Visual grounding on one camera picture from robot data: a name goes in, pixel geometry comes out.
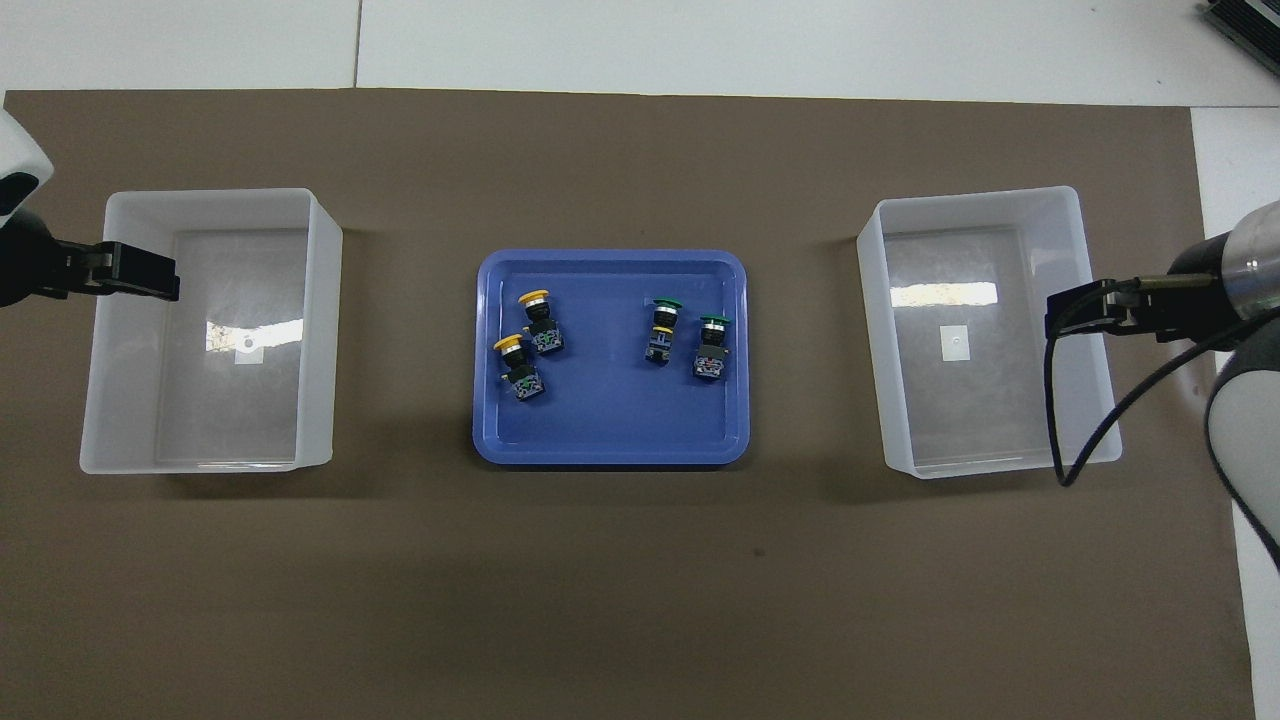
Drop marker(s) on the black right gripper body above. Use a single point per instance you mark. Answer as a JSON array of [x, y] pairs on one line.
[[1200, 300]]

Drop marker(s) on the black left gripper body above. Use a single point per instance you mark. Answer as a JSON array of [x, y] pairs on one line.
[[25, 260]]

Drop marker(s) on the green push button switch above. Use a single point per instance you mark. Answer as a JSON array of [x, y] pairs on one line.
[[661, 340], [710, 355]]

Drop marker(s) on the yellow push button switch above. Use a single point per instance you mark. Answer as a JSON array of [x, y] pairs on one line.
[[545, 335], [525, 380]]

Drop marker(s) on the small white sticker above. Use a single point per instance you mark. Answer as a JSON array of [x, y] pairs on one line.
[[957, 343], [247, 350]]

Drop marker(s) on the translucent white plastic box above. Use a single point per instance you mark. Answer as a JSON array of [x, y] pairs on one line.
[[130, 400], [1000, 420]]

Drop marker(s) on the black ribbed metal device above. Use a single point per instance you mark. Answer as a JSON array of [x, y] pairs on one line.
[[1245, 25]]

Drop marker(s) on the blue plastic tray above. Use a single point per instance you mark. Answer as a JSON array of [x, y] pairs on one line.
[[620, 410]]

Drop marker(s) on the brown paper table mat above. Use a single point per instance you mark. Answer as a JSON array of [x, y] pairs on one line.
[[640, 580]]

